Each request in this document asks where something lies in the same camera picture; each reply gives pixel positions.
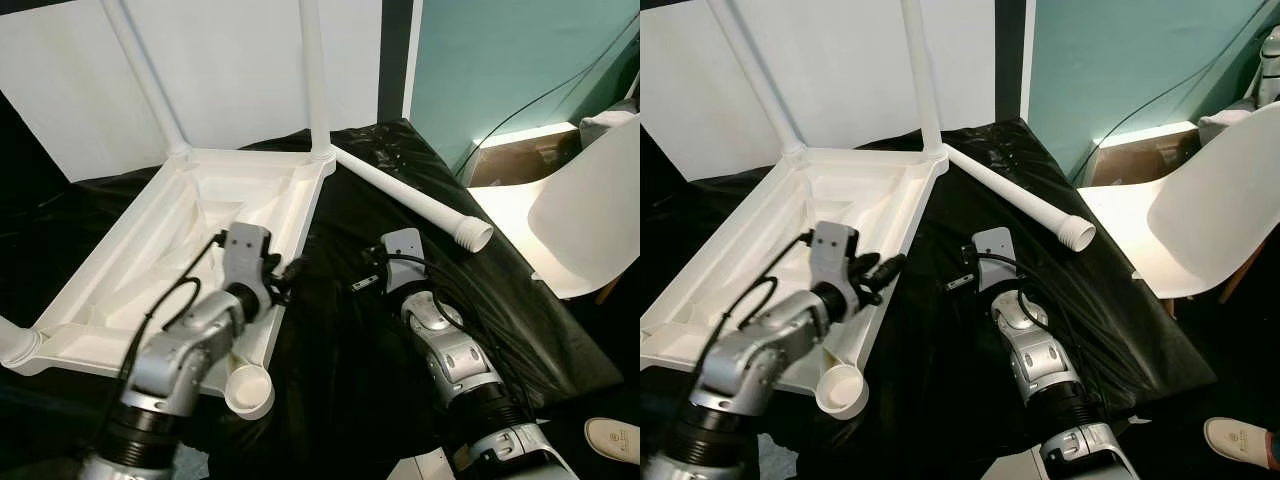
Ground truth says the white plastic table top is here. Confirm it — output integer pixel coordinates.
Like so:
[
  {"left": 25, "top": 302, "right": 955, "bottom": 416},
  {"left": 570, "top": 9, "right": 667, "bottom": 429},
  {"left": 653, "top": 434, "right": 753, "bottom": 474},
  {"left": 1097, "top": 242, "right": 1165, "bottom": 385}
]
[
  {"left": 640, "top": 148, "right": 949, "bottom": 421},
  {"left": 0, "top": 148, "right": 338, "bottom": 421}
]

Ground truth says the black plastic cover sheet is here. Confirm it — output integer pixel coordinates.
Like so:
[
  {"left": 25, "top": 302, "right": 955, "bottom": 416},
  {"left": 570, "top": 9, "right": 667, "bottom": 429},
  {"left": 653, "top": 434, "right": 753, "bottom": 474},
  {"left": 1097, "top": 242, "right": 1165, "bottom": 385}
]
[
  {"left": 640, "top": 120, "right": 1216, "bottom": 480},
  {"left": 0, "top": 120, "right": 621, "bottom": 480}
]

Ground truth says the brown box with white rim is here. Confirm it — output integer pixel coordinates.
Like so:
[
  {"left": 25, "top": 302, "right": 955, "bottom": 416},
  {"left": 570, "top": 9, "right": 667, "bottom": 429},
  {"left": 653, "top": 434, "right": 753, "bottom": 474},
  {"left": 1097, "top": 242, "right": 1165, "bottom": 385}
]
[{"left": 465, "top": 122, "right": 581, "bottom": 189}]

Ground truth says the large white board panel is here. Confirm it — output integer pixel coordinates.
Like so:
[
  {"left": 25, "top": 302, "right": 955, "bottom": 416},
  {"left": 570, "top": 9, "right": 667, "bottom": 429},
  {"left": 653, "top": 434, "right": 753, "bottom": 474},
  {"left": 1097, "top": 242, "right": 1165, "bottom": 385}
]
[
  {"left": 640, "top": 0, "right": 996, "bottom": 181},
  {"left": 0, "top": 0, "right": 383, "bottom": 183}
]

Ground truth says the white plastic shell chair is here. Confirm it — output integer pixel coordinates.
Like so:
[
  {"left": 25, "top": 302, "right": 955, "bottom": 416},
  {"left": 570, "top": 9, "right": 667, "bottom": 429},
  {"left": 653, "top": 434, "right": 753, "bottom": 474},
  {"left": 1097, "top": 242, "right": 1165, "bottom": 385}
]
[
  {"left": 468, "top": 118, "right": 641, "bottom": 301},
  {"left": 1078, "top": 108, "right": 1280, "bottom": 301}
]

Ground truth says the light grey cushion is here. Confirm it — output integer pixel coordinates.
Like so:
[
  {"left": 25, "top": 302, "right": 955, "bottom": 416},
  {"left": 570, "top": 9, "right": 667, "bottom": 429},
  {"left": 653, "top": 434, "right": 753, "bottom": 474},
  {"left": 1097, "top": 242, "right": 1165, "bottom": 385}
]
[
  {"left": 580, "top": 105, "right": 641, "bottom": 151},
  {"left": 1197, "top": 110, "right": 1261, "bottom": 146}
]

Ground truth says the white shoe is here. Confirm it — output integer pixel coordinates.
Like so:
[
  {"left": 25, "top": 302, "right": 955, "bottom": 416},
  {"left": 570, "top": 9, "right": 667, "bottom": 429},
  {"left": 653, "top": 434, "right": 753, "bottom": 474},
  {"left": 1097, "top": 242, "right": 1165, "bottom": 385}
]
[
  {"left": 1203, "top": 417, "right": 1280, "bottom": 466},
  {"left": 583, "top": 418, "right": 641, "bottom": 466}
]

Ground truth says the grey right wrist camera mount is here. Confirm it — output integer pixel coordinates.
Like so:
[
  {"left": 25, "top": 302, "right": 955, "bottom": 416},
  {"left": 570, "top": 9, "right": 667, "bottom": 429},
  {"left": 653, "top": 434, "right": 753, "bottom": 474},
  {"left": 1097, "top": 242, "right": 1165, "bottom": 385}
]
[
  {"left": 972, "top": 228, "right": 1016, "bottom": 291},
  {"left": 383, "top": 228, "right": 429, "bottom": 291}
]

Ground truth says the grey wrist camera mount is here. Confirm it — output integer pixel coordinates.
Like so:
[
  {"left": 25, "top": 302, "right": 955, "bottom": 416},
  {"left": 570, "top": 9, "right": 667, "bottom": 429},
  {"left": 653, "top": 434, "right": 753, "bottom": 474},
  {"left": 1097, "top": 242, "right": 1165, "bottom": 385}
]
[
  {"left": 220, "top": 222, "right": 273, "bottom": 291},
  {"left": 383, "top": 228, "right": 429, "bottom": 291},
  {"left": 972, "top": 228, "right": 1016, "bottom": 291},
  {"left": 810, "top": 222, "right": 863, "bottom": 291}
]

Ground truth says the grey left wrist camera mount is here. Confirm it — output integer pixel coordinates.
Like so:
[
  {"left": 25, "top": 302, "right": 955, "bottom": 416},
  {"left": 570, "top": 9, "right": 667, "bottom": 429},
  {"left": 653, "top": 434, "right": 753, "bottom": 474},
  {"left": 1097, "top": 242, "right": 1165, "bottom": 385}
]
[
  {"left": 810, "top": 222, "right": 863, "bottom": 291},
  {"left": 220, "top": 222, "right": 273, "bottom": 291}
]

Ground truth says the thin black wall cable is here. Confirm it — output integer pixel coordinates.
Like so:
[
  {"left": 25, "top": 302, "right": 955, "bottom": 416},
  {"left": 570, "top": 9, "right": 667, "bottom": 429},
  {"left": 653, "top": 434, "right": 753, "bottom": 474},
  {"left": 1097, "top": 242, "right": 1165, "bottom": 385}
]
[
  {"left": 455, "top": 10, "right": 641, "bottom": 181},
  {"left": 1068, "top": 0, "right": 1280, "bottom": 186}
]

